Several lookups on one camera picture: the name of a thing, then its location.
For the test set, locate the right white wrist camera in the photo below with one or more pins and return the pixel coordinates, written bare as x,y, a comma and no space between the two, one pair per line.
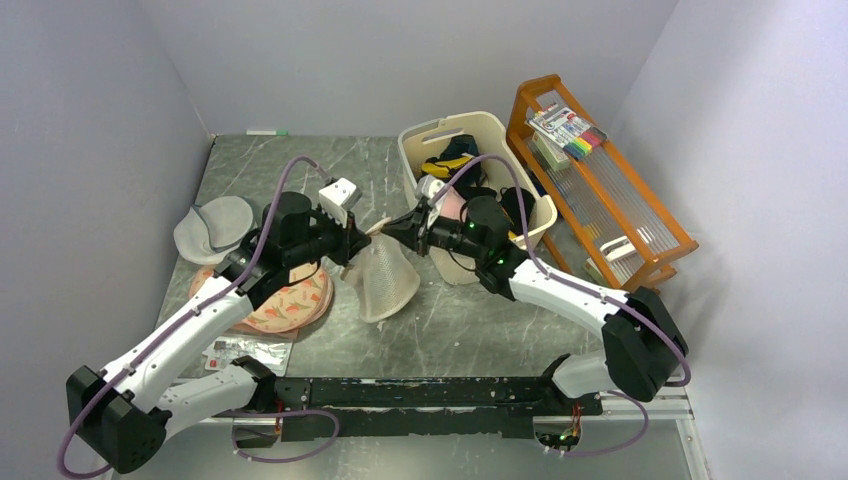
448,205

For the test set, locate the white mesh laundry bag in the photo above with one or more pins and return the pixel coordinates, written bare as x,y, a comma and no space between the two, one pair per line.
383,279

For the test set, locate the floral pink laundry bag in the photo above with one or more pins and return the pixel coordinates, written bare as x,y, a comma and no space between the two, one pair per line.
294,307

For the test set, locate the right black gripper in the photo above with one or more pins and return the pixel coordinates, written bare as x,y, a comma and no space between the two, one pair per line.
406,229

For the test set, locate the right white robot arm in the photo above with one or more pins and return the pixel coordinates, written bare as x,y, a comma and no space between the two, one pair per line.
641,344

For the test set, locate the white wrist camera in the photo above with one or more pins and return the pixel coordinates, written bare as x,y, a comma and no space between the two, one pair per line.
338,198
448,205

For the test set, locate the green white marker pen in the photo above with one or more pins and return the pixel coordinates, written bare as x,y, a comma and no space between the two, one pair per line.
274,133

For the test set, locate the black bra in basket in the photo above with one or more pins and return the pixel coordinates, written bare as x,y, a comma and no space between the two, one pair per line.
517,204

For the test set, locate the orange wooden rack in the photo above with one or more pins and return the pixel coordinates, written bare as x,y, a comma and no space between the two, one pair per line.
629,237

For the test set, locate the cream plastic laundry basket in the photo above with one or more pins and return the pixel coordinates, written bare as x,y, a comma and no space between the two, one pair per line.
418,143

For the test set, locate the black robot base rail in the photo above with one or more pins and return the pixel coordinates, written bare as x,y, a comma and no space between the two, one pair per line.
358,407

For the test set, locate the black yellow garment in basket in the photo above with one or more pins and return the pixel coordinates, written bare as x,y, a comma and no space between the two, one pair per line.
460,150

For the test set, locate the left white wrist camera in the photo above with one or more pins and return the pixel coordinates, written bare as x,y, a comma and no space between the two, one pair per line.
338,198

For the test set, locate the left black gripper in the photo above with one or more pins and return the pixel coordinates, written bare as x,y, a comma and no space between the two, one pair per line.
349,239

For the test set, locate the coloured marker pen pack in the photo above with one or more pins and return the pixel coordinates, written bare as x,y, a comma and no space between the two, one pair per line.
567,131

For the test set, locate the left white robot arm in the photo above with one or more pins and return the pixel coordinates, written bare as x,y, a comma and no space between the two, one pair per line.
129,408

